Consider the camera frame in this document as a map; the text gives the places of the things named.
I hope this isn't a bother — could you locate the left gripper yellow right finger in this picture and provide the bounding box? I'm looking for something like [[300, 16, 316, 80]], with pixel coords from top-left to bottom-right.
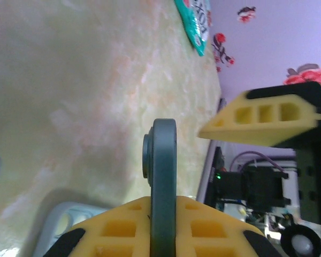
[[175, 195, 279, 257]]

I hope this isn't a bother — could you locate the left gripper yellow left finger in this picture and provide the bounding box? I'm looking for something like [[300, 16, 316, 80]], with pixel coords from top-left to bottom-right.
[[44, 195, 152, 257]]

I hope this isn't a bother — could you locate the light blue phone case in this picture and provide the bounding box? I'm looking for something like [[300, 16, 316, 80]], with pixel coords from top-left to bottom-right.
[[32, 202, 108, 257], [142, 118, 177, 257]]

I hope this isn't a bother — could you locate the teal Fox's candy bag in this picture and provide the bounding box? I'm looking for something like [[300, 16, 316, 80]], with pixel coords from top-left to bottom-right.
[[174, 0, 212, 57]]

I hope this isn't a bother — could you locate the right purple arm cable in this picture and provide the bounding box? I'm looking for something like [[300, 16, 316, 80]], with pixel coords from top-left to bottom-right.
[[230, 151, 296, 172]]

